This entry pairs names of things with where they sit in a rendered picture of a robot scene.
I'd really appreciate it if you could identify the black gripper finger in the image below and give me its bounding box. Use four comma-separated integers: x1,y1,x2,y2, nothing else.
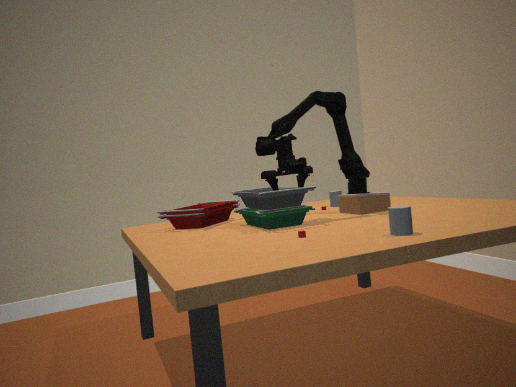
296,174,310,187
265,179,278,191

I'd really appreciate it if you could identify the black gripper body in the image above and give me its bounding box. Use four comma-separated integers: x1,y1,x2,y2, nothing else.
261,153,313,180

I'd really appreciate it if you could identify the green plastic tray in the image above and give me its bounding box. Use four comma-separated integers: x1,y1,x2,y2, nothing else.
234,206,315,229

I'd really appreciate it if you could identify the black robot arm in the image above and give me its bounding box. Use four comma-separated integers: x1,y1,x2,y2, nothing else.
256,91,370,194

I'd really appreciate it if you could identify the grey cylinder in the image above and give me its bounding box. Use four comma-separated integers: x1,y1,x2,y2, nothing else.
329,190,341,207
388,206,414,236

